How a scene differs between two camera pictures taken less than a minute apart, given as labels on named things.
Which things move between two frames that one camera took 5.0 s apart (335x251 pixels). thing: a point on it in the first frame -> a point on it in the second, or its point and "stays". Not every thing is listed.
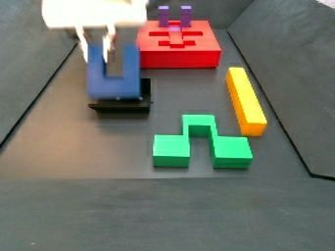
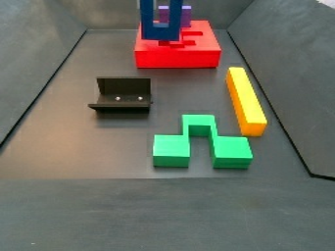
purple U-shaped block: (184, 17) stays
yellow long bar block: (247, 107) stays
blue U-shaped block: (109, 86) -> (161, 31)
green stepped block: (232, 151) stays
